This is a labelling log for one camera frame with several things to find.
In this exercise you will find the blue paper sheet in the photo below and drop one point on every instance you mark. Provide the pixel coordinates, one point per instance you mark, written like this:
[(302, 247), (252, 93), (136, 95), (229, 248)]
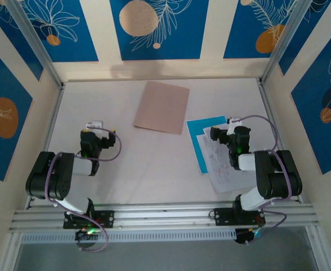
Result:
[(195, 127)]

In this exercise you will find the brown paper folder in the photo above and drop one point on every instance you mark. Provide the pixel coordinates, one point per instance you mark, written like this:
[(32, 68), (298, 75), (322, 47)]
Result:
[(162, 107)]

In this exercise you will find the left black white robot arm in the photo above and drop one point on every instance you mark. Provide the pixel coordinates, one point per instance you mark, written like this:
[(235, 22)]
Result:
[(52, 175)]

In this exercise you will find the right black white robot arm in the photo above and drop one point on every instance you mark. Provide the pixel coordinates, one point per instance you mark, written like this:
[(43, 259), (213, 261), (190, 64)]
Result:
[(278, 175)]

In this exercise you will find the black electronics board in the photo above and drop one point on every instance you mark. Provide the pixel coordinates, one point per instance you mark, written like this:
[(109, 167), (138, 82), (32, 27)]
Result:
[(85, 244), (243, 238)]

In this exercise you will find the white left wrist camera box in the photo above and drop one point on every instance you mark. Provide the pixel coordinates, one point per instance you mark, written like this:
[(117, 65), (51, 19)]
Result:
[(96, 124)]

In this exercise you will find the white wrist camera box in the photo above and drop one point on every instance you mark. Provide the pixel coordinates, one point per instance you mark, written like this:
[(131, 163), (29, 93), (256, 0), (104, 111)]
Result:
[(231, 127), (96, 124)]

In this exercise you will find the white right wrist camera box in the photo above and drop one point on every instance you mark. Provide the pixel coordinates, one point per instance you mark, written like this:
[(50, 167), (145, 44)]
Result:
[(231, 127)]

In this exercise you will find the blue floral wall poster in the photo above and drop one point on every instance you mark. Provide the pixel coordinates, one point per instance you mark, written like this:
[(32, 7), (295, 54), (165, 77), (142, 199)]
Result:
[(13, 42), (239, 28), (309, 34), (69, 42), (309, 127), (1, 155), (182, 42)]

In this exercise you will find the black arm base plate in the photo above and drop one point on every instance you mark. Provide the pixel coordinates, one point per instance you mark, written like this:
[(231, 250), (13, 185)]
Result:
[(222, 216), (107, 218)]

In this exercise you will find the aluminium front rail beam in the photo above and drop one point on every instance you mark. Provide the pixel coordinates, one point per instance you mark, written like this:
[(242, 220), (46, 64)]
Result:
[(168, 214)]

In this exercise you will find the aluminium frame post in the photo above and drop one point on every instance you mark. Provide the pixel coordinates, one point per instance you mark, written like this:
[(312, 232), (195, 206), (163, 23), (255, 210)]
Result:
[(281, 42), (35, 45)]

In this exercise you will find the aluminium lower frame leg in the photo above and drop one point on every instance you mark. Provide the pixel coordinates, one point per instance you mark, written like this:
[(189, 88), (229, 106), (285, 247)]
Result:
[(318, 248), (10, 254)]

